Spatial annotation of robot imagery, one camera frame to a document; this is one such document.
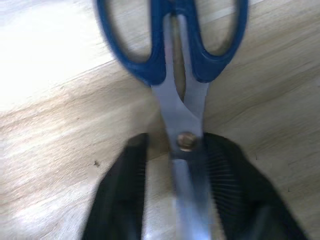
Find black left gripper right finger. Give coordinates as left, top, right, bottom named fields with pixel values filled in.
left=201, top=132, right=311, bottom=240

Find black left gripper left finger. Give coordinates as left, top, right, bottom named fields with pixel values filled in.
left=81, top=132, right=150, bottom=240

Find blue handled steel scissors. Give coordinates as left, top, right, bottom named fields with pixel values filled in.
left=92, top=0, right=250, bottom=240

